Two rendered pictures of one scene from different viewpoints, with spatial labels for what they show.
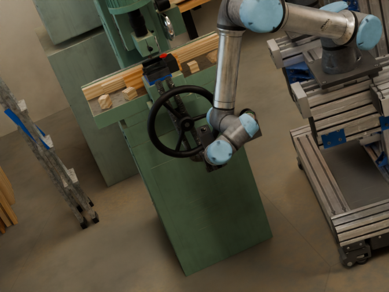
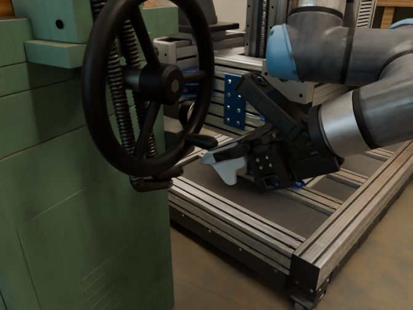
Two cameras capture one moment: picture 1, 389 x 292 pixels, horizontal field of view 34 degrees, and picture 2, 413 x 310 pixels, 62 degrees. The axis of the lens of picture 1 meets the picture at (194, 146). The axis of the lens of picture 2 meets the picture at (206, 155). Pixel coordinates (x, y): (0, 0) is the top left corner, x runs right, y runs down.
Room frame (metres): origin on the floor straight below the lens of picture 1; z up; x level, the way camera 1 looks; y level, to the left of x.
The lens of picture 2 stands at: (1.73, 0.36, 0.94)
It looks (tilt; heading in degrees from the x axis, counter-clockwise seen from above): 26 degrees down; 308
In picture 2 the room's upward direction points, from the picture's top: straight up
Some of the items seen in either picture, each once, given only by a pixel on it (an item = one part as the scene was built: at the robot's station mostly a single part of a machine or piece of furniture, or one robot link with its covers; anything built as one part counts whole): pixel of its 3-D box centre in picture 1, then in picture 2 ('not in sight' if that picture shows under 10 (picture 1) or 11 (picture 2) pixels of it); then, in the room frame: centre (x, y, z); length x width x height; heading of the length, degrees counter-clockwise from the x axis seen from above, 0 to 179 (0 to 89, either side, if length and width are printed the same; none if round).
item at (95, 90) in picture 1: (152, 66); not in sight; (2.46, 0.05, 0.92); 0.60 x 0.02 x 0.05; 97
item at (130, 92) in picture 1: (129, 93); not in sight; (2.29, 0.17, 0.92); 0.04 x 0.04 x 0.03; 32
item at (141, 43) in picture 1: (145, 43); not in sight; (2.46, 0.04, 1.03); 0.14 x 0.07 x 0.09; 7
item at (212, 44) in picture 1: (171, 61); not in sight; (2.44, -0.03, 0.92); 0.60 x 0.02 x 0.04; 97
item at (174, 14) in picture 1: (171, 21); not in sight; (2.64, -0.09, 1.02); 0.09 x 0.07 x 0.12; 97
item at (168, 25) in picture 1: (167, 26); not in sight; (2.58, -0.07, 1.02); 0.12 x 0.03 x 0.12; 7
